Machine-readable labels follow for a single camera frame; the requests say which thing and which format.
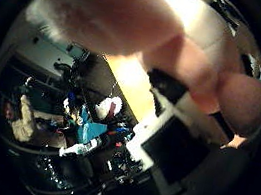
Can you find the white plush with red stripe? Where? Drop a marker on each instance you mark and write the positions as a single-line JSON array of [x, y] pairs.
[[109, 106]]

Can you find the beige stuffed toy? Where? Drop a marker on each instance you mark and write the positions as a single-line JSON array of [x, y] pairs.
[[21, 119]]

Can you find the white tube-shaped object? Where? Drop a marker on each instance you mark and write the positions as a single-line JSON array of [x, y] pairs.
[[79, 148]]

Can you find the small teal screen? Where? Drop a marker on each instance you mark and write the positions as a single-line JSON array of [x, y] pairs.
[[77, 51]]

